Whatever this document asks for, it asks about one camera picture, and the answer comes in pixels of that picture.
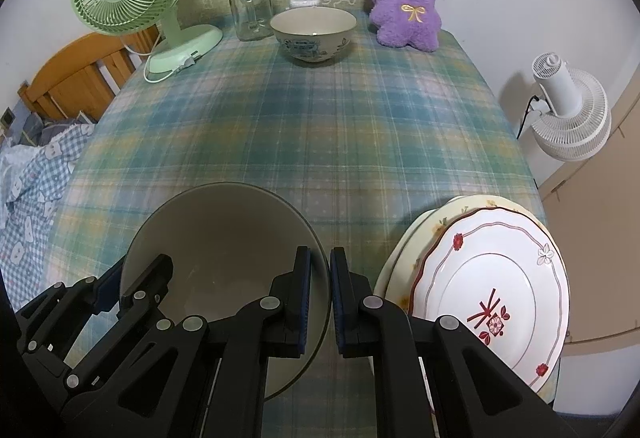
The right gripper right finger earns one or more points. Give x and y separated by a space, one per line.
431 378

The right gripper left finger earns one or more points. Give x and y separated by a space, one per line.
274 326

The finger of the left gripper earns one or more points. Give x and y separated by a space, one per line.
55 318
138 311

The red trim floral plate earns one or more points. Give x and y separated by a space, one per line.
501 275

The medium yellow flower plate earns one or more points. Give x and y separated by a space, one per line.
398 290

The ceramic bowl blue pattern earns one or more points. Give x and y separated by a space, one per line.
313 34

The large yellow flower plate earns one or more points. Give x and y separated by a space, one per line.
384 277

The blue checkered bedding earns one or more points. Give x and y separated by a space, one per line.
35 174

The beige door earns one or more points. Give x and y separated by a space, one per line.
594 217

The wooden chair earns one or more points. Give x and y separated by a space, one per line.
84 76

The white standing fan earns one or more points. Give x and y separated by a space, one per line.
570 116

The cotton swab container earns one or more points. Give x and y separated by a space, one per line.
294 4

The glass jar black lid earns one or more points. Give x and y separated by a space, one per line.
251 19

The purple plush bunny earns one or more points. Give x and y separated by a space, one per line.
401 23

